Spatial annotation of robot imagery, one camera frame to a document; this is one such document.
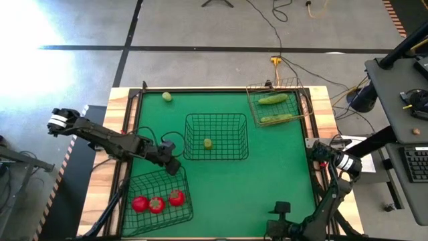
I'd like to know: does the black metal table frame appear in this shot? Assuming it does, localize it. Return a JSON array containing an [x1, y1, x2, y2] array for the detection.
[[104, 86, 335, 241]]

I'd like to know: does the black flat desk device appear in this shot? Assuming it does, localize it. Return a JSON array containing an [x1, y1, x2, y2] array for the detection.
[[413, 55, 428, 80]]

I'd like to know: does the black cable bundle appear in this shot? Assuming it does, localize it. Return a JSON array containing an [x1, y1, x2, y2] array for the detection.
[[400, 88, 428, 121]]

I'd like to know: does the grey metal stand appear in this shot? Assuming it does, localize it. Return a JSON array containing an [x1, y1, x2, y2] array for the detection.
[[0, 133, 56, 215]]

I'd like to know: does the white paper sheet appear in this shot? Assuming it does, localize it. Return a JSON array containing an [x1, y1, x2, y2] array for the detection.
[[337, 135, 377, 173]]

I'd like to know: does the black round stand base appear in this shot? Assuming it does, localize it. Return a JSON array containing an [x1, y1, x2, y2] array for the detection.
[[346, 82, 379, 114]]

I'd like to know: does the black desk support bar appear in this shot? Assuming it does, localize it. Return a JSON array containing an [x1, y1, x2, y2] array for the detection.
[[352, 125, 399, 159]]

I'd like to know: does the yellow power plug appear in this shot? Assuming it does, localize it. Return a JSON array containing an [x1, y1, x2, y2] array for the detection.
[[270, 56, 284, 86]]

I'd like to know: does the grey desk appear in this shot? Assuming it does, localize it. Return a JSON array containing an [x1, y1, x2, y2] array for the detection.
[[364, 55, 428, 227]]

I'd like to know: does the black diagonal frame strut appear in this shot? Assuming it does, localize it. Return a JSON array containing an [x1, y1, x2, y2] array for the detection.
[[335, 210, 362, 237], [82, 180, 130, 239]]

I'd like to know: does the green cucumber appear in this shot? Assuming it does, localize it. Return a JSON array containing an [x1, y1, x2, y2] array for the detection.
[[259, 113, 294, 124], [257, 92, 289, 106]]

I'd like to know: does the black desk pole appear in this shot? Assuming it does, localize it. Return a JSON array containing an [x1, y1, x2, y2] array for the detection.
[[378, 21, 428, 70]]

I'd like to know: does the black wire basket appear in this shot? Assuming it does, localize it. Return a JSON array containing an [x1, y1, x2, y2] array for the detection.
[[120, 166, 195, 238], [183, 112, 250, 161]]

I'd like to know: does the long black floor cable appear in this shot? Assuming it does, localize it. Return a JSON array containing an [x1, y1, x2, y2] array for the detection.
[[246, 0, 284, 58]]

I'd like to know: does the green felt table mat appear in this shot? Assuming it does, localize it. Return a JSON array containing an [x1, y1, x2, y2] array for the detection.
[[128, 90, 322, 239]]

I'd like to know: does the black keyboard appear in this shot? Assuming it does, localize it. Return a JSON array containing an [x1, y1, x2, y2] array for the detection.
[[403, 147, 428, 183]]

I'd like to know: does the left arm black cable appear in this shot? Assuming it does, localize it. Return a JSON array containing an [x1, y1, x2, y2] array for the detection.
[[135, 125, 185, 158]]

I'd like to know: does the yellow cable with plug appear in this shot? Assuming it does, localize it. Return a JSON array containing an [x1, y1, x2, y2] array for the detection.
[[304, 0, 330, 19]]

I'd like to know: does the red tomato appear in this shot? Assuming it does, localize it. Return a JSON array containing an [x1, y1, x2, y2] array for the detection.
[[167, 189, 187, 208], [148, 196, 166, 215], [131, 195, 150, 214]]

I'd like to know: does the black floor mat striped edge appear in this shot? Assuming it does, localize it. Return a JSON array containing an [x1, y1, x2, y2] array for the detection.
[[33, 105, 108, 241], [382, 0, 428, 38]]

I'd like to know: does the gold wire basket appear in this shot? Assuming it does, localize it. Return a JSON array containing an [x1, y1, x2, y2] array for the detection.
[[246, 77, 315, 129]]

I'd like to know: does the looped black floor cable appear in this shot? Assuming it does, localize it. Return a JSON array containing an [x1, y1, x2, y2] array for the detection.
[[272, 0, 294, 23]]

